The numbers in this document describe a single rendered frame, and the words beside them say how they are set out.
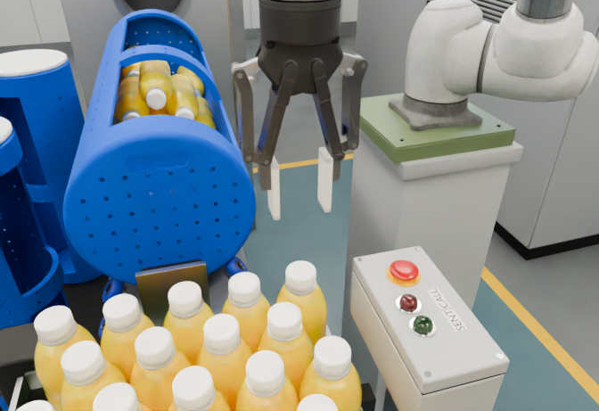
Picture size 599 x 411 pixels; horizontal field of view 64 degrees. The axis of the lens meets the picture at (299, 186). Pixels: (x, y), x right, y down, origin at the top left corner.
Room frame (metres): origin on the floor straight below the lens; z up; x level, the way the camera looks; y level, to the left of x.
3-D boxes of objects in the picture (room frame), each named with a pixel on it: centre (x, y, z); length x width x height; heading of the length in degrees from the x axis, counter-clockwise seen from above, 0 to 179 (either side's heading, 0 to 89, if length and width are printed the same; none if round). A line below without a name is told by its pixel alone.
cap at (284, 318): (0.39, 0.02, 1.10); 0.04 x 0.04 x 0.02
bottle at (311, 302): (0.46, 0.00, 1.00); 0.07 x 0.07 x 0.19
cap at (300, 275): (0.46, 0.00, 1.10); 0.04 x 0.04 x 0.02
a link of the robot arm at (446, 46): (1.12, -0.35, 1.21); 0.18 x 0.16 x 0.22; 61
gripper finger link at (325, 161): (0.46, -0.03, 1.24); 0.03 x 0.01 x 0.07; 15
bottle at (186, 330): (0.42, 0.14, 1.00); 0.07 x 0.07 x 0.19
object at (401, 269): (0.46, -0.13, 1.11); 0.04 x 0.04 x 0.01
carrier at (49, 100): (1.59, 0.94, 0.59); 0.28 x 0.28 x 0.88
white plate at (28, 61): (1.59, 0.94, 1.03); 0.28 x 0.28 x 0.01
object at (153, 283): (0.53, 0.19, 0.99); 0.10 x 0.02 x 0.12; 105
